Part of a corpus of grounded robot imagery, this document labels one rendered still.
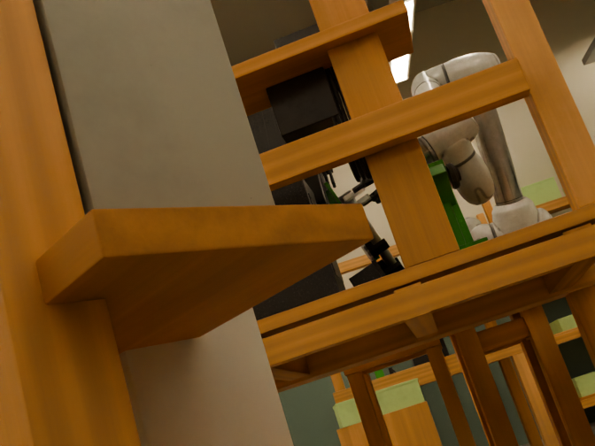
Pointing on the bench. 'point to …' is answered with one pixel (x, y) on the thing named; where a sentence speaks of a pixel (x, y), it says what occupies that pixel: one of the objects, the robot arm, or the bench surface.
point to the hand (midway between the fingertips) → (357, 198)
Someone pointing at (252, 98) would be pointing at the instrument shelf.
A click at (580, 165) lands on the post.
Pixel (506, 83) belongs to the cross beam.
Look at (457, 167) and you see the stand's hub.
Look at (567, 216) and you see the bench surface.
